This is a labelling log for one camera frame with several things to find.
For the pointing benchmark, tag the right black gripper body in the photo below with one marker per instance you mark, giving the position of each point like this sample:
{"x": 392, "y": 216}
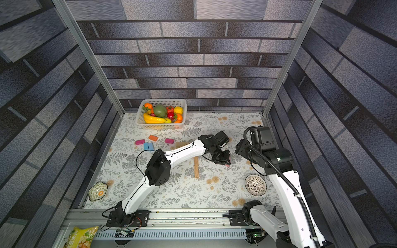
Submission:
{"x": 243, "y": 149}

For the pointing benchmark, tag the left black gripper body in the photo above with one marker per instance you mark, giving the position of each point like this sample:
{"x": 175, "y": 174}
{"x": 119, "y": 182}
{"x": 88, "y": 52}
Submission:
{"x": 223, "y": 157}

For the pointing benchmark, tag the wood block marked 71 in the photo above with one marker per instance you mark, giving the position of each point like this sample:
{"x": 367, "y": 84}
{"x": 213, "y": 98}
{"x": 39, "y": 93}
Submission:
{"x": 196, "y": 161}

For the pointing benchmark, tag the natural wood block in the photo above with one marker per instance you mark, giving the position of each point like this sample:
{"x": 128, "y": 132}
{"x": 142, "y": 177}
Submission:
{"x": 181, "y": 144}
{"x": 196, "y": 172}

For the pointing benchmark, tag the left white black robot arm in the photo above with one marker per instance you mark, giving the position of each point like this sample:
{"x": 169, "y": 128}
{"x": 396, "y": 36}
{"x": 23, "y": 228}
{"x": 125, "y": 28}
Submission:
{"x": 158, "y": 171}

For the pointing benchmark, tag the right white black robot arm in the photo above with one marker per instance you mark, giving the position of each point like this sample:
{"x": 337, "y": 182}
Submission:
{"x": 279, "y": 186}

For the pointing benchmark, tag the white perforated bowl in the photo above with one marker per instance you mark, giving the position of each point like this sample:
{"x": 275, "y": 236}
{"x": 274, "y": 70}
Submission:
{"x": 255, "y": 185}

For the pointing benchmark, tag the magenta block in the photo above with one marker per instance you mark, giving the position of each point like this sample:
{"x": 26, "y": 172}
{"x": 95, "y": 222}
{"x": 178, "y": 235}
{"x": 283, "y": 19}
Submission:
{"x": 169, "y": 141}

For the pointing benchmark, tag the yellow toy pepper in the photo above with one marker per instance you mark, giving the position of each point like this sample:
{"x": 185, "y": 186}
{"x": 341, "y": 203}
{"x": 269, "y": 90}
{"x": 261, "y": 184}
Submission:
{"x": 178, "y": 110}

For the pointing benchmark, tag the orange block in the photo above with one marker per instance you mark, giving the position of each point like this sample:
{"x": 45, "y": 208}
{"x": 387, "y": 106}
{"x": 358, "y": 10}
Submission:
{"x": 153, "y": 138}

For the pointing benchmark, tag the green toy mango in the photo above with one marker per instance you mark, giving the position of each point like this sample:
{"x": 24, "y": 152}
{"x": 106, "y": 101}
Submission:
{"x": 160, "y": 111}

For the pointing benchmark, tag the yellow toy banana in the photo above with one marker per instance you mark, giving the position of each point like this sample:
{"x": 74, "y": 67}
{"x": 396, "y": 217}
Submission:
{"x": 155, "y": 120}

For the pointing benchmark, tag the purple block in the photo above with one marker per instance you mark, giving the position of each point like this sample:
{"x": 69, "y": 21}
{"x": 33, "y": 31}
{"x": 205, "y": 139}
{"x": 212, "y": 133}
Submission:
{"x": 140, "y": 142}

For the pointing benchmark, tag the white plastic basket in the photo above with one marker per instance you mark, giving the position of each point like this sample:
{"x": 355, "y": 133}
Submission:
{"x": 178, "y": 121}

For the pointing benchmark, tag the orange toy fruit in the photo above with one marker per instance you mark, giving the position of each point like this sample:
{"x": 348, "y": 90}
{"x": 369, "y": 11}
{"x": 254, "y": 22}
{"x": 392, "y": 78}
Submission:
{"x": 148, "y": 106}

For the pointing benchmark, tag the patterned ceramic bowl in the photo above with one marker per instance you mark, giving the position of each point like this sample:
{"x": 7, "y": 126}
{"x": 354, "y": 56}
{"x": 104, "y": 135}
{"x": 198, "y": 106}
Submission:
{"x": 97, "y": 191}

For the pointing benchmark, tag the green snack bag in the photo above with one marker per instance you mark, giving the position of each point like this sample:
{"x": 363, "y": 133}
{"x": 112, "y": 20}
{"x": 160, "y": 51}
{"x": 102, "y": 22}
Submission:
{"x": 81, "y": 238}

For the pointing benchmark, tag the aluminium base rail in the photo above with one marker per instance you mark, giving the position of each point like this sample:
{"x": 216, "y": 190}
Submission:
{"x": 253, "y": 226}

